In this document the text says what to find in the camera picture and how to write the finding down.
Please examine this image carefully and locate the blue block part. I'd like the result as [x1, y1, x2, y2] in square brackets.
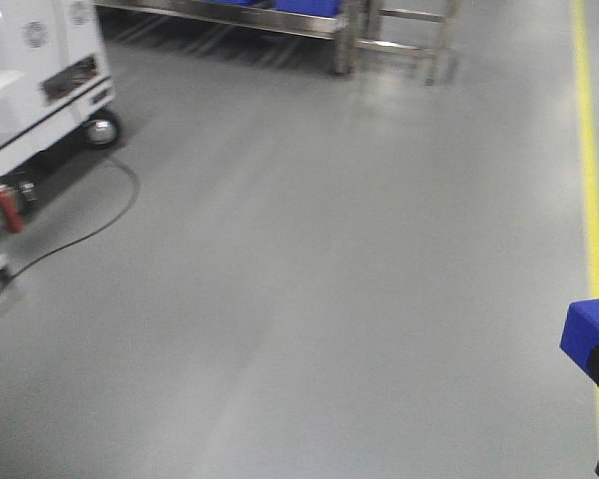
[559, 298, 599, 378]

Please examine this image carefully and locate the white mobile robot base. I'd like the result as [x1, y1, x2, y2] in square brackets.
[0, 1, 122, 233]

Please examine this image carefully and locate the stainless steel shelf frame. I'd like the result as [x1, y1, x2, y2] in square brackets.
[95, 1, 461, 85]

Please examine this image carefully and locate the black floor cable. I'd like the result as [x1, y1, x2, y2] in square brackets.
[0, 157, 142, 450]

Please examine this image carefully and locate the red handle lever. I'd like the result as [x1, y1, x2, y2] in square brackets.
[0, 184, 24, 234]

